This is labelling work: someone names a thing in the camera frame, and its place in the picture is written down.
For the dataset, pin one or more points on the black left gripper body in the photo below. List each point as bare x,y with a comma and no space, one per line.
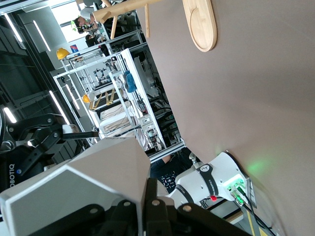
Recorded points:
9,169

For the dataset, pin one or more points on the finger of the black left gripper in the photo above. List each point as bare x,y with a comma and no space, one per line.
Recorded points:
34,157
46,127

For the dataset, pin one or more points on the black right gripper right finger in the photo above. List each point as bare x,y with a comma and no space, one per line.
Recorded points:
197,221

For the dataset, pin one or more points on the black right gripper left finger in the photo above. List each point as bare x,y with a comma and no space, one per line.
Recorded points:
110,221

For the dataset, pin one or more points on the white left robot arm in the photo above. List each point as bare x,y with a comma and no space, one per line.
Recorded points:
221,167

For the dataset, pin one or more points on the wooden cup rack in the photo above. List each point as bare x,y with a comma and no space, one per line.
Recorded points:
201,24

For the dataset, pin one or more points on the white ceiling light strip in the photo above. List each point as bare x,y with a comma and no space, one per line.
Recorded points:
41,35
13,28
59,107

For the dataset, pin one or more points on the small yellow hard hat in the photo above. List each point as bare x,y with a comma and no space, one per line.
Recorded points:
86,98

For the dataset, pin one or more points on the person in dark printed shirt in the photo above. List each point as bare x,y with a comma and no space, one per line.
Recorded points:
165,174

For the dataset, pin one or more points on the yellow black striped bars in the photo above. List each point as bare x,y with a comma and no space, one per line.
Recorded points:
108,97

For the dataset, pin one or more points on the large yellow hard hat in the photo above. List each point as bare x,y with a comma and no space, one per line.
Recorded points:
62,52

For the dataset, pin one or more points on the red and blue sign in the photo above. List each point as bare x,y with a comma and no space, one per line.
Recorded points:
74,50

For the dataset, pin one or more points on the blue cloth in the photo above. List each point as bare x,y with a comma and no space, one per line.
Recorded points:
130,82

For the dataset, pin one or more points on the person in white shirt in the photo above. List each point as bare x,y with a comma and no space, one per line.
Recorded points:
86,14

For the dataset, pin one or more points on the white aluminium frame rack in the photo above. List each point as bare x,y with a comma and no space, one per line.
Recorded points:
128,64

